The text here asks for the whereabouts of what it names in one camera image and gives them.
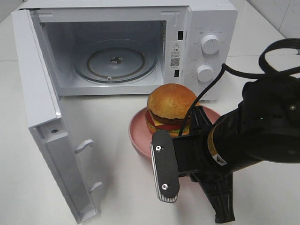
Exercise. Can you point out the white upper microwave knob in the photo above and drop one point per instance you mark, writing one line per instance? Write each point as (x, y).
(210, 44)

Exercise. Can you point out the pink plate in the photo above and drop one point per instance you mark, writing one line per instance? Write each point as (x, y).
(140, 136)

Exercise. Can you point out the white lower microwave knob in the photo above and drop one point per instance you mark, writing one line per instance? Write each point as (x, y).
(205, 73)

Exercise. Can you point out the burger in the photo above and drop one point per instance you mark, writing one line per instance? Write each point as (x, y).
(167, 107)

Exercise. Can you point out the white microwave oven body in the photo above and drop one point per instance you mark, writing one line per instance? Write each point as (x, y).
(174, 28)

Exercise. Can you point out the glass microwave turntable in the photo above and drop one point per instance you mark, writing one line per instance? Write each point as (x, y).
(115, 61)

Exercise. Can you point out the white microwave door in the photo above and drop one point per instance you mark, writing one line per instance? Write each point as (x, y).
(45, 115)

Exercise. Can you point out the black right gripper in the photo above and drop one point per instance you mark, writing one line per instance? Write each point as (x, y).
(205, 156)

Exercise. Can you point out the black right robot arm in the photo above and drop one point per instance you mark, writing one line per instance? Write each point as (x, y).
(264, 127)

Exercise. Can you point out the white microwave knob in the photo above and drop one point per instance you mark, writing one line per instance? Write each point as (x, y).
(210, 44)
(205, 73)

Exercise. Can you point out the white round door button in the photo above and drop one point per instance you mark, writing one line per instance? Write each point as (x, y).
(199, 90)

